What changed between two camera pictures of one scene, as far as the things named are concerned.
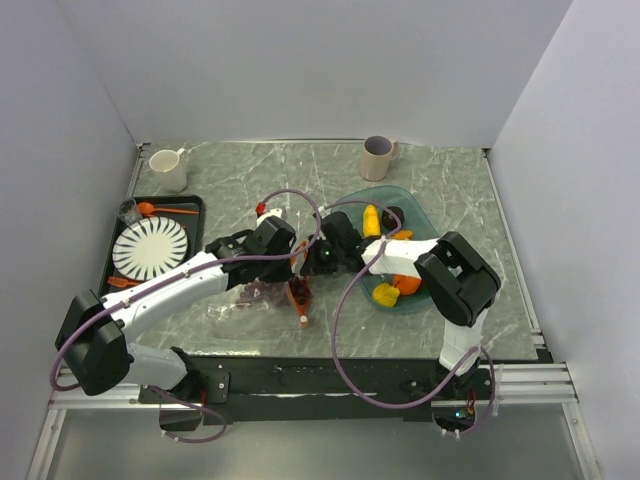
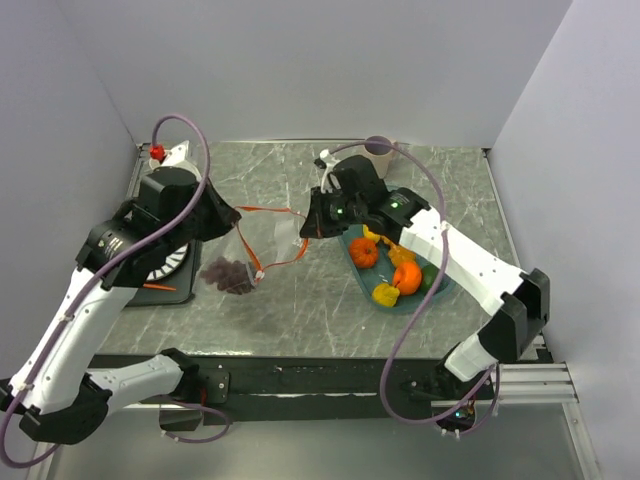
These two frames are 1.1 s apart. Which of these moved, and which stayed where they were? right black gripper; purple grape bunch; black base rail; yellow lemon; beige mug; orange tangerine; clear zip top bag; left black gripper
Moved: purple grape bunch; clear zip top bag; right black gripper; left black gripper
Stayed: beige mug; orange tangerine; yellow lemon; black base rail
